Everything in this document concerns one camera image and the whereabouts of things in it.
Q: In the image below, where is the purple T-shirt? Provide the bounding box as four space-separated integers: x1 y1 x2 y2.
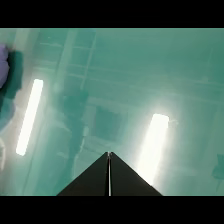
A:
0 44 12 90

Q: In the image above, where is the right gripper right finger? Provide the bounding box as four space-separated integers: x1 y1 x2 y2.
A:
109 151 164 197

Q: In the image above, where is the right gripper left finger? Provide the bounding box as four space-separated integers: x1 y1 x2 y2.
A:
56 151 110 197

